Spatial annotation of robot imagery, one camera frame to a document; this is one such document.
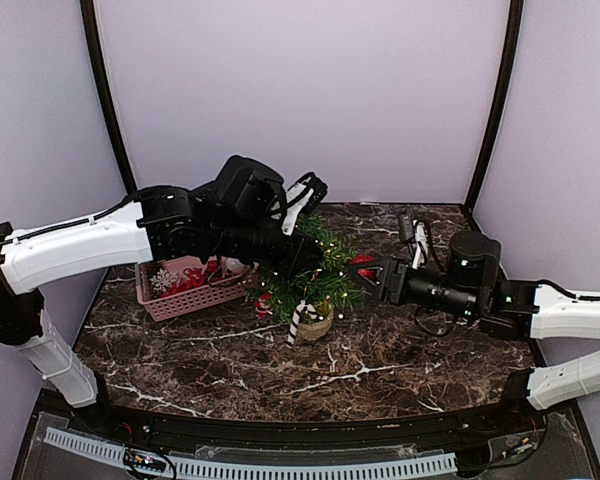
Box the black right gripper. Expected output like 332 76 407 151
349 255 480 319

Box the red ball ornament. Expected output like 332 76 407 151
352 254 381 283

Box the small green christmas tree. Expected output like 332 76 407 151
246 214 364 323

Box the fairy light string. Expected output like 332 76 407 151
260 225 367 321

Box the red white candy cane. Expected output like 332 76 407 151
286 300 317 347

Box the red santa ornament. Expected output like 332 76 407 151
254 293 274 319

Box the pink plastic basket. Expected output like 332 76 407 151
135 256 257 322

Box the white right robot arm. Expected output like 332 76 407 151
349 231 600 434

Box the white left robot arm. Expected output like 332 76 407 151
0 155 328 436

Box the beige tree pot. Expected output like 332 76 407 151
297 308 335 342

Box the white snowflake ornament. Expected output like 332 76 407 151
149 268 180 296

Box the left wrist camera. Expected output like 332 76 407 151
280 172 328 236

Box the white slotted cable duct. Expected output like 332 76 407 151
43 427 458 479

